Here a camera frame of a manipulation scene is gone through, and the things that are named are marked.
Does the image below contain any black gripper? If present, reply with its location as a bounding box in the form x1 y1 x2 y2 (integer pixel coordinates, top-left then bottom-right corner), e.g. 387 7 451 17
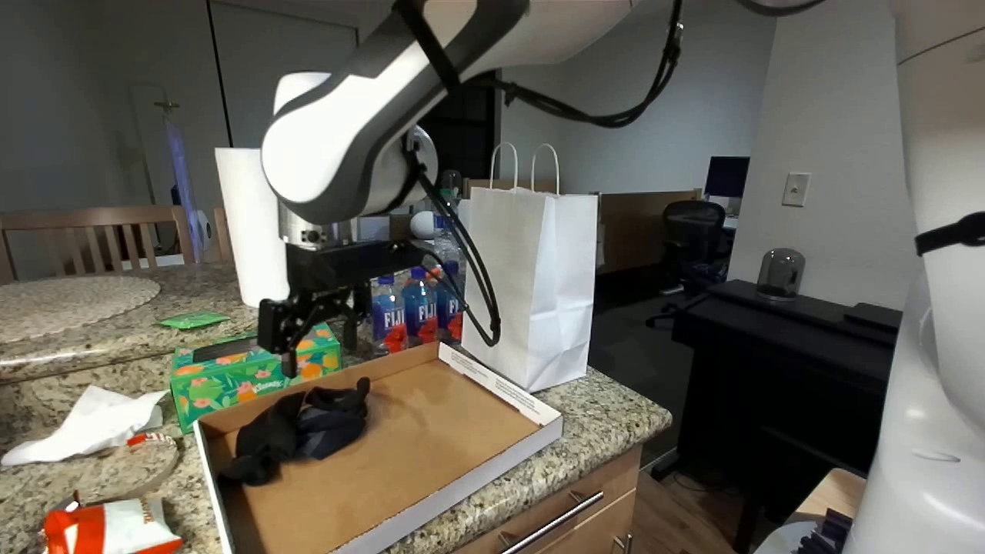
255 239 420 353

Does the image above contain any black sock pile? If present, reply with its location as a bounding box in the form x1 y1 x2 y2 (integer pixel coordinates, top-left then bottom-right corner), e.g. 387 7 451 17
222 379 370 488

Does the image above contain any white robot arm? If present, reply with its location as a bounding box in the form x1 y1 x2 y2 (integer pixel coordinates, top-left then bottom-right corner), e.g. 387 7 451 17
262 0 985 554

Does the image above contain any white paper bag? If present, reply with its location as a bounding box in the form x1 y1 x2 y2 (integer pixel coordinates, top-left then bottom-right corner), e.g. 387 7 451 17
459 182 597 392

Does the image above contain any white paper towel roll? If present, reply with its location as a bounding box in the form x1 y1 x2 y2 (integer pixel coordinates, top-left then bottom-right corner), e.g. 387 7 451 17
215 147 289 309

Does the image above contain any small green packet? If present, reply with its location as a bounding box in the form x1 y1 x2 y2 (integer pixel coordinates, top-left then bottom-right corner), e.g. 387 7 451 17
158 311 225 333

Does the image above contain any green tissue box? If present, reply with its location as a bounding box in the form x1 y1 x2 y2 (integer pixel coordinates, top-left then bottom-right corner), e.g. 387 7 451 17
169 323 340 430

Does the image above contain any cardboard tray box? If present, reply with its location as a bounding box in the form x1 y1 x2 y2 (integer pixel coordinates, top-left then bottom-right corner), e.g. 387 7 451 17
193 344 563 554

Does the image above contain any wooden chair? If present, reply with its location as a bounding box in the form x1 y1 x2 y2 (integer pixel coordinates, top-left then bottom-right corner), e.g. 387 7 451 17
0 206 231 283

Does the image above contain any crumpled white napkin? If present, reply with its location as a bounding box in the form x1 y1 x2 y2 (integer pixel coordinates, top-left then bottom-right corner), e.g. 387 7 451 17
2 385 162 467

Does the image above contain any round woven placemat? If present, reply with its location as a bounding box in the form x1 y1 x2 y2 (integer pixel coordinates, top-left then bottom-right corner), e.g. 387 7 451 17
0 274 161 344

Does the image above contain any orange white snack packet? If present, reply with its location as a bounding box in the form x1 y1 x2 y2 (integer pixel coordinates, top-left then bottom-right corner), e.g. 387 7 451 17
43 498 183 554

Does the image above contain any black office chair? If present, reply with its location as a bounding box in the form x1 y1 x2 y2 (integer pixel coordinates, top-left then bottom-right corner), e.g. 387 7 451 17
649 199 726 326

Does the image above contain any black piano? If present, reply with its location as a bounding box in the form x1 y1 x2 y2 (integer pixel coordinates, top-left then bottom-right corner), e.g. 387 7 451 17
675 279 899 511

